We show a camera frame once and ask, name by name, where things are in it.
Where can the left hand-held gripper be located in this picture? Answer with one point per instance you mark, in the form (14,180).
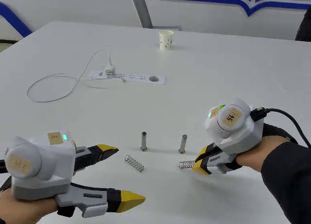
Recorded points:
(41,158)

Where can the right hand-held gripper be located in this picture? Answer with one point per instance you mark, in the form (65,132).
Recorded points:
(238,131)

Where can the metal coil spring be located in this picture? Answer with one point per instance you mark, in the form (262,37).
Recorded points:
(134,163)
(186,164)

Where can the metal pin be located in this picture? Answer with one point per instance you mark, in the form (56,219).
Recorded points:
(182,144)
(143,141)

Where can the person's right hand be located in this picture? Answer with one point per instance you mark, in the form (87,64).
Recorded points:
(257,153)

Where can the person's left hand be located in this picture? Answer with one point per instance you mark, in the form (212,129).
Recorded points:
(22,209)

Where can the white charger plug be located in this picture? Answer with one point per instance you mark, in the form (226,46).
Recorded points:
(109,71)

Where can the white power strip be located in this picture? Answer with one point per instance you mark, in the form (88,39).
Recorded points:
(136,77)

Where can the printed paper cup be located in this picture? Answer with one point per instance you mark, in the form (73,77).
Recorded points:
(166,40)

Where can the grey metal stand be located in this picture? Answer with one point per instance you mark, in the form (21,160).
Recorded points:
(143,10)

